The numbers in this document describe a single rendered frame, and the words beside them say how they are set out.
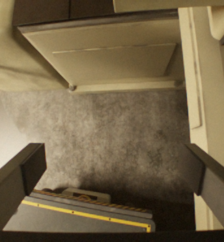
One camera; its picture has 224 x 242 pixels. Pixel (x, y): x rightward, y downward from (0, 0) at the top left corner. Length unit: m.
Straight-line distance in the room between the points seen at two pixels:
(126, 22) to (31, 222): 0.89
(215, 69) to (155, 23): 0.29
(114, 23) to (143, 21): 0.10
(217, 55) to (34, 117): 1.10
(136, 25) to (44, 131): 0.87
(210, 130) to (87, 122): 0.84
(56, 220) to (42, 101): 0.75
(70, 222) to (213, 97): 0.72
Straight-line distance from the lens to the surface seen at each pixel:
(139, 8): 0.31
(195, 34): 0.49
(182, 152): 0.17
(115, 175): 1.11
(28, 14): 0.73
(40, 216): 0.92
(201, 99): 0.44
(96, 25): 0.67
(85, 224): 0.85
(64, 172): 1.18
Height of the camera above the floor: 1.09
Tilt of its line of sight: 79 degrees down
